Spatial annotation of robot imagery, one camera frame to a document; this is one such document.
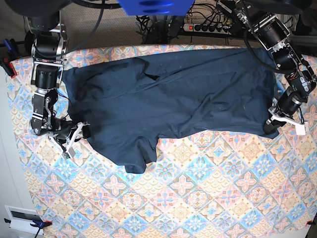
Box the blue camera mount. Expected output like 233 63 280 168
118 0 194 16

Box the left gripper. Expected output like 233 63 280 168
263 91 307 135

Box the blue clamp back left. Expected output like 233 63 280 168
0 38 18 78

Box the blue clamp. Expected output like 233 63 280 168
0 38 18 78
4 218 53 230

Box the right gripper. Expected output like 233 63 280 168
48 120 91 159

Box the white power strip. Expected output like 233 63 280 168
183 23 230 34

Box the dark blue t-shirt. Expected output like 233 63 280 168
62 48 278 174

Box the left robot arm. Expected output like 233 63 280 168
233 0 317 135

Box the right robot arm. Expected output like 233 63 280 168
6 0 89 159

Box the white wall outlet box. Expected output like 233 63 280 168
5 205 41 235

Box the colourful patterned tablecloth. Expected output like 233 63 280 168
5 58 317 238

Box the blue clamp front left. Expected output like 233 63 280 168
4 218 53 230

